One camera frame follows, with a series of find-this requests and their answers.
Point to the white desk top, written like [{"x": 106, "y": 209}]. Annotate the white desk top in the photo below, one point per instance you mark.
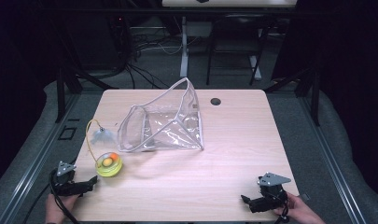
[{"x": 230, "y": 2}]

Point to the yellow cat toy with feather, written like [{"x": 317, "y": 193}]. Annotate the yellow cat toy with feather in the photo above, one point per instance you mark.
[{"x": 109, "y": 165}]

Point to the clear plastic zipper bag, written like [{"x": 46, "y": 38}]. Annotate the clear plastic zipper bag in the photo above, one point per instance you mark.
[{"x": 165, "y": 124}]

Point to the black chair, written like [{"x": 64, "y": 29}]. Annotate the black chair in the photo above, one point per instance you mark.
[{"x": 236, "y": 43}]

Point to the black metal frame post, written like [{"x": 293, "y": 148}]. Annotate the black metal frame post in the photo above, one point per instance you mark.
[
  {"x": 315, "y": 96},
  {"x": 60, "y": 93}
]

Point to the person's right hand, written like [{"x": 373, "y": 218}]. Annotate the person's right hand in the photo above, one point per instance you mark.
[{"x": 300, "y": 211}]

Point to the white desk leg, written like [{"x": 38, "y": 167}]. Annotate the white desk leg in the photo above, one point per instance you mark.
[
  {"x": 255, "y": 67},
  {"x": 184, "y": 49}
]

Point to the person's left hand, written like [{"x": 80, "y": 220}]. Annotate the person's left hand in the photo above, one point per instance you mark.
[{"x": 57, "y": 207}]

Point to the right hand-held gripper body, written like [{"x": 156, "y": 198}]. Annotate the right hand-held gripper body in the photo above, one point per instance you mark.
[{"x": 272, "y": 189}]

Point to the aluminium floor rail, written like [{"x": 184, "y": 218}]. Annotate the aluminium floor rail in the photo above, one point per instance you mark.
[
  {"x": 34, "y": 161},
  {"x": 331, "y": 158}
]

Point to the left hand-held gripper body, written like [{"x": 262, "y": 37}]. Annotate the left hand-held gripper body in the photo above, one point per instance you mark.
[{"x": 65, "y": 182}]

